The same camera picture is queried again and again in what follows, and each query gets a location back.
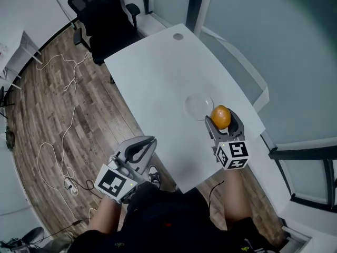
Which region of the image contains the long white cable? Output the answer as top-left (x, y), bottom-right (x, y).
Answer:
top-left (36, 52), bottom-right (98, 219)

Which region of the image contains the thin black floor cable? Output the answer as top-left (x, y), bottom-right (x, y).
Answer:
top-left (75, 179), bottom-right (102, 198)

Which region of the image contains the person's black clothing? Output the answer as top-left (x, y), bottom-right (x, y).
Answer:
top-left (67, 180), bottom-right (291, 253)

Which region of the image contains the clear glass plate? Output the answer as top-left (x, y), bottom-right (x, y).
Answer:
top-left (184, 93), bottom-right (215, 122)

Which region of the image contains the grey broom stick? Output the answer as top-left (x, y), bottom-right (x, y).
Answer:
top-left (55, 0), bottom-right (77, 32)

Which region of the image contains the person's white right shoe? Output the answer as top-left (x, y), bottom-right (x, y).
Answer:
top-left (147, 164), bottom-right (162, 187)

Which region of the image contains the person's left forearm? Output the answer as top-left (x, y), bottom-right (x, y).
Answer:
top-left (86, 196), bottom-right (122, 233)

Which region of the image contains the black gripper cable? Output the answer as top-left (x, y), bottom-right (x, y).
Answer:
top-left (207, 180), bottom-right (226, 213)

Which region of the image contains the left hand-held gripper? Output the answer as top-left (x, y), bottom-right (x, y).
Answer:
top-left (93, 135), bottom-right (158, 205)

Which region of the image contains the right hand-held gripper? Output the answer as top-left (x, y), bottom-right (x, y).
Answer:
top-left (204, 109), bottom-right (250, 171)

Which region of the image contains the person's right forearm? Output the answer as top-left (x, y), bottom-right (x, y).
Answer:
top-left (223, 167), bottom-right (253, 231)

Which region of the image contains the black mesh office chair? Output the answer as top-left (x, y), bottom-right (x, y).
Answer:
top-left (67, 0), bottom-right (142, 66)

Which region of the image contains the white power strip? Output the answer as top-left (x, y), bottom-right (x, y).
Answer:
top-left (64, 176), bottom-right (80, 196)

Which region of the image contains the dark bag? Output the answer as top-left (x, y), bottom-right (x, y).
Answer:
top-left (4, 126), bottom-right (16, 150)

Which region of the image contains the dark round device with cables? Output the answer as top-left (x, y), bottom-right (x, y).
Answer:
top-left (0, 226), bottom-right (46, 253)

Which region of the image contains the small white side table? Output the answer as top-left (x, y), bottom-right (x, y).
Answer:
top-left (0, 30), bottom-right (43, 90)

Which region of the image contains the black folding chair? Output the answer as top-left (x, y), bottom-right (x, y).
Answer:
top-left (0, 85), bottom-right (16, 120)

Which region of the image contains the orange fruit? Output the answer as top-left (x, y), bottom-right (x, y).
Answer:
top-left (210, 104), bottom-right (232, 130)

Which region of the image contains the white folded table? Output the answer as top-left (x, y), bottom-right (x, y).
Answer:
top-left (199, 26), bottom-right (270, 113)

